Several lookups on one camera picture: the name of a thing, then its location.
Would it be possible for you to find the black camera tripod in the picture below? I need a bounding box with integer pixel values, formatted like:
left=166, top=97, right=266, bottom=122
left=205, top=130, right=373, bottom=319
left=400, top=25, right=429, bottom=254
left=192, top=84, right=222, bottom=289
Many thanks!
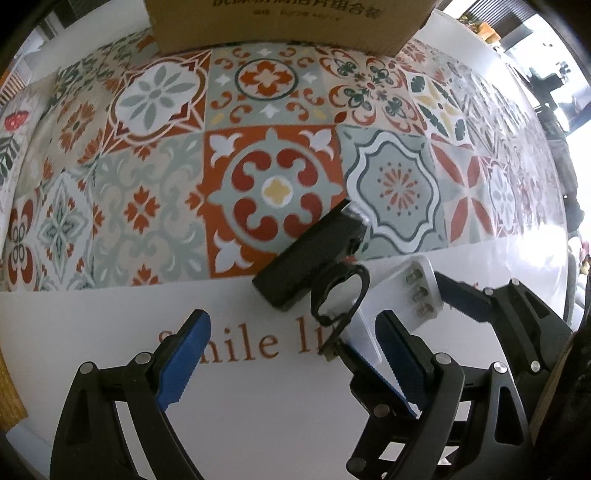
left=526, top=60, right=571, bottom=121

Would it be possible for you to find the tile-print table mat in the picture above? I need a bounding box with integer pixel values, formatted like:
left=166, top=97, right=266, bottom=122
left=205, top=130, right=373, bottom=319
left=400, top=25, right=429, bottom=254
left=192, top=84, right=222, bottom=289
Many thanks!
left=0, top=28, right=570, bottom=292

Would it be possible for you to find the dark chair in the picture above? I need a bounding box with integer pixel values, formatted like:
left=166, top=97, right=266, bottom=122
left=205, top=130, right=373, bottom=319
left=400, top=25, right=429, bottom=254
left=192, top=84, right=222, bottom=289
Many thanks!
left=540, top=115, right=581, bottom=232

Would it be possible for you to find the woven straw placemat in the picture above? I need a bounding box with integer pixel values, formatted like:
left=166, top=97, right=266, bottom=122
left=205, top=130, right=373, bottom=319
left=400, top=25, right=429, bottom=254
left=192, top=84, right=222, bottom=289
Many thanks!
left=0, top=351, right=27, bottom=426

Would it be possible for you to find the brown cardboard box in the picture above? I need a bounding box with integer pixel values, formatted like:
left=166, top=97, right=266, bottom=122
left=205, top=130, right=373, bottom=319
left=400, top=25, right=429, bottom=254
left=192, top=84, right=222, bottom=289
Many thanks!
left=143, top=0, right=444, bottom=58

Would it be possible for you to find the white plastic fruit basket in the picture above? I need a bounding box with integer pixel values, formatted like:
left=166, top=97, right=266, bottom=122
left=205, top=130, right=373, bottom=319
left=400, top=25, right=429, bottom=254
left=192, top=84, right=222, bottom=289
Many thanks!
left=0, top=60, right=36, bottom=100

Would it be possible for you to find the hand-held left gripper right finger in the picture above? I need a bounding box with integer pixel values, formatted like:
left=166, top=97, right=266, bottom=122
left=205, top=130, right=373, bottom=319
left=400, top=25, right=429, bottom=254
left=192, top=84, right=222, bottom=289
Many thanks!
left=375, top=310, right=542, bottom=480

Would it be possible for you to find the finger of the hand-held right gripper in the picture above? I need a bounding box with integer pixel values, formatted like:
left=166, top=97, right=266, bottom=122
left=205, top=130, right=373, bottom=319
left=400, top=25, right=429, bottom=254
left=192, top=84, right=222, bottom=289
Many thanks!
left=339, top=344, right=419, bottom=480
left=434, top=271, right=575, bottom=384

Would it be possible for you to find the white battery charger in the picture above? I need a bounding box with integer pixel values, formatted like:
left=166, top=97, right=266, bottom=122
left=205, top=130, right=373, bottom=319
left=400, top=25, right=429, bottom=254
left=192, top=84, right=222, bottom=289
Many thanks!
left=342, top=257, right=447, bottom=365

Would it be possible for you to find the black device with strap loop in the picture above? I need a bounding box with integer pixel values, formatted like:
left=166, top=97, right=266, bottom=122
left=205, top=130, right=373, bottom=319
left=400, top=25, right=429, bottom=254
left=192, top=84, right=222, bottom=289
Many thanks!
left=252, top=198, right=371, bottom=361

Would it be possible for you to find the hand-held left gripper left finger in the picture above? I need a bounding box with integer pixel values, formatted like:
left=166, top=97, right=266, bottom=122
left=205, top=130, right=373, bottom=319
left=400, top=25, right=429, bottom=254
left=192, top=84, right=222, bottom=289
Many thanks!
left=50, top=309, right=212, bottom=480

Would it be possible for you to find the floral fabric tissue cover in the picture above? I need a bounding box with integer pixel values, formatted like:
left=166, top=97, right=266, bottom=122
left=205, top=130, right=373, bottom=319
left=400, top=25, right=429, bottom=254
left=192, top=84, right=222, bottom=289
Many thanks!
left=0, top=76, right=52, bottom=186

